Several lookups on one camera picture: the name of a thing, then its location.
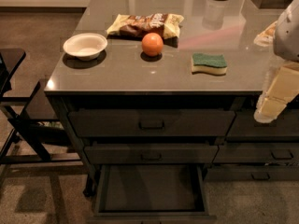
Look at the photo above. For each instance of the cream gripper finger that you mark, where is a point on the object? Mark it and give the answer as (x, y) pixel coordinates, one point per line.
(281, 87)

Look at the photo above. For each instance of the green and yellow sponge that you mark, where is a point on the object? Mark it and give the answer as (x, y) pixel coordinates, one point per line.
(209, 64)

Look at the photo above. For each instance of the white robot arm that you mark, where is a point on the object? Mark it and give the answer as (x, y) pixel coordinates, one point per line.
(286, 37)

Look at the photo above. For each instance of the top right drawer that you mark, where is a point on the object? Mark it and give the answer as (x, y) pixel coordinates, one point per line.
(246, 128)

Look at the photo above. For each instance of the middle right drawer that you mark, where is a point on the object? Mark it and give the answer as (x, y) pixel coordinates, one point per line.
(257, 153)

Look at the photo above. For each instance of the bottom right drawer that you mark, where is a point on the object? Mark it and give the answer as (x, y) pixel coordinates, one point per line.
(253, 173)

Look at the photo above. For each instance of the top left drawer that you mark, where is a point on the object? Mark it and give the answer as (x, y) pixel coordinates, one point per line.
(146, 123)

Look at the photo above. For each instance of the middle left drawer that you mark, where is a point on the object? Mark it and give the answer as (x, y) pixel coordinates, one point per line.
(150, 153)

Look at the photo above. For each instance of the open bottom drawer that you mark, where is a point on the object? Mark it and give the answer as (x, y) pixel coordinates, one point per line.
(151, 194)

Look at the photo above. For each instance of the snack bag at right edge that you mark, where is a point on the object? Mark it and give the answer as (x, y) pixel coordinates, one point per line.
(265, 38)

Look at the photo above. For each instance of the yellow brown chip bag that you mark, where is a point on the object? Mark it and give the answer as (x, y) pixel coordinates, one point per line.
(165, 25)

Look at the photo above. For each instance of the orange fruit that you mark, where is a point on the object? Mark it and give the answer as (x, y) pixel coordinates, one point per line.
(152, 44)

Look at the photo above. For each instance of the white paper bowl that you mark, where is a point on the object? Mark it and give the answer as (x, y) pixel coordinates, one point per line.
(86, 46)

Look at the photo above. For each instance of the black folding chair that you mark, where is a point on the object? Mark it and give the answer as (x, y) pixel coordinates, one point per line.
(32, 118)

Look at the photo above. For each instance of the dark drawer cabinet frame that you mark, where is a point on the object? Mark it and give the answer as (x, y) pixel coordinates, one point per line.
(65, 102)

